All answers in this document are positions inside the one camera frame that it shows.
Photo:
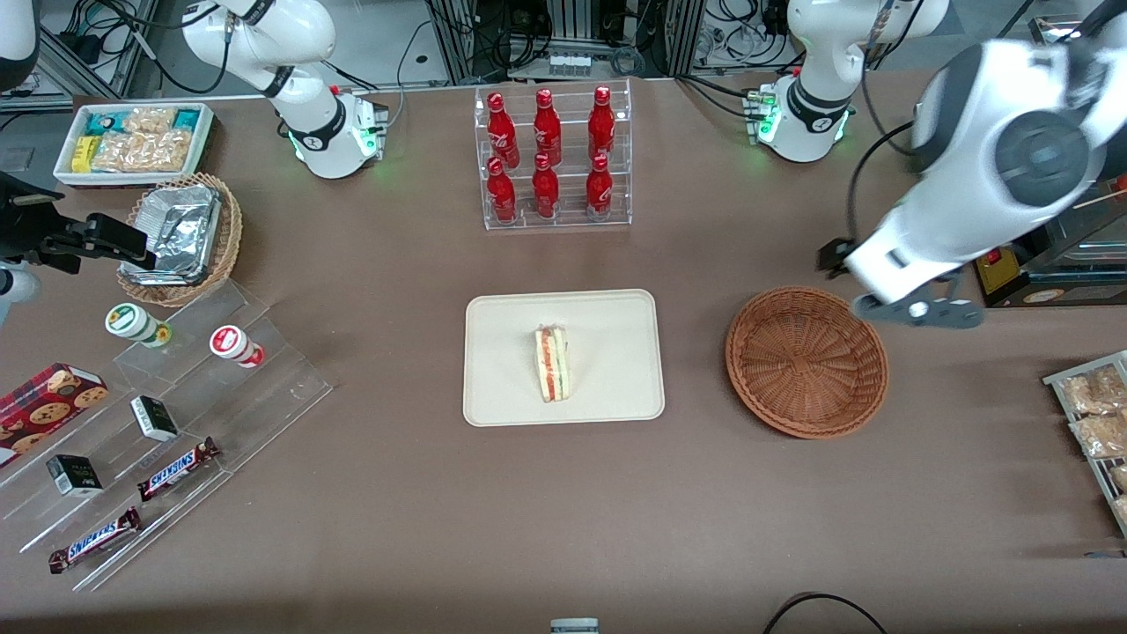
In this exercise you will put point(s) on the red lid yogurt cup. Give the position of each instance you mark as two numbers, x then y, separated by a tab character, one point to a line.
231	342

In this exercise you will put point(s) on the white plastic bin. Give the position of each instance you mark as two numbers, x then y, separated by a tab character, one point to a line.
66	172

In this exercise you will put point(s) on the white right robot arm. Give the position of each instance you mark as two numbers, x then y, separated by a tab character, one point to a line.
308	123

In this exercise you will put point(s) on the red plaid cookie box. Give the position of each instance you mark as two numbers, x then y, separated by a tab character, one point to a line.
44	409

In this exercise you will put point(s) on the aluminium foil container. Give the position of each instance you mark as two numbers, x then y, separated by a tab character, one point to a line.
180	229

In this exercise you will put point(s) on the teal snack packet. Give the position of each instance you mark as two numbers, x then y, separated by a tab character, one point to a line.
106	121
187	119

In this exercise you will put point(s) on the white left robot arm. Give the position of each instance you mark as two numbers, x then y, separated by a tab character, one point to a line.
1039	150

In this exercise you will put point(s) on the black food warmer appliance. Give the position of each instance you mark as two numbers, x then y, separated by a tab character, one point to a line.
999	275

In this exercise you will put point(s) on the cream plastic tray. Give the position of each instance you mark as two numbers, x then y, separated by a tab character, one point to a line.
502	357

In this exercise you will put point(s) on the clear bag of snacks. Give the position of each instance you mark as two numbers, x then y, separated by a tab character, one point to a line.
1092	392
1101	436

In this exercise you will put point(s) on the Snickers chocolate bar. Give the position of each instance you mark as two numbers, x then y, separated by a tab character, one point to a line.
94	540
176	469

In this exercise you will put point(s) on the green lid sunflower cup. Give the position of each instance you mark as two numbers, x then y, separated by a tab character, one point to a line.
128	320

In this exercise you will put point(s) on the small black carton box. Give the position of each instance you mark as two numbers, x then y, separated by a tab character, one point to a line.
154	418
75	475

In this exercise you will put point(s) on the tray of packaged snacks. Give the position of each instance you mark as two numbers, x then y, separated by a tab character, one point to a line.
1057	380

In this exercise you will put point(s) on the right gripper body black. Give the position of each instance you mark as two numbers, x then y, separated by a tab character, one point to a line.
25	231

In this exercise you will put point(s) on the red cola bottle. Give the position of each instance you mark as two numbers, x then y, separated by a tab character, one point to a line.
601	128
599	192
547	130
504	132
545	192
502	195

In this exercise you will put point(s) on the grey power strip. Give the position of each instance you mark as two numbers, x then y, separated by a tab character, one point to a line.
569	63

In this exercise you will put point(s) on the brown wicker basket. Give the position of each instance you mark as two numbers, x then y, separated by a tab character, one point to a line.
810	365

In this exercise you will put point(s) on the clear acrylic stepped shelf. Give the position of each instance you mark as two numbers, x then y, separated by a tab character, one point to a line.
264	396

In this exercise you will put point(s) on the clear bag of crackers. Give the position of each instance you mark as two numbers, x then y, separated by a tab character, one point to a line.
150	118
141	151

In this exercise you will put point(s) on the grey device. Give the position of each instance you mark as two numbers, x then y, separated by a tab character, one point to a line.
574	627

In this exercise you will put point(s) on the triangle sandwich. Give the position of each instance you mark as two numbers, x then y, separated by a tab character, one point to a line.
552	365

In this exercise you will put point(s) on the light wicker basket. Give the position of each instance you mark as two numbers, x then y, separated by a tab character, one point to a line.
231	229

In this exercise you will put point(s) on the yellow snack packet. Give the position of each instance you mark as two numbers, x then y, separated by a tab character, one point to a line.
84	152

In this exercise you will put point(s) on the clear acrylic bottle rack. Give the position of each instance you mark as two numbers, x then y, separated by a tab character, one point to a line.
568	220

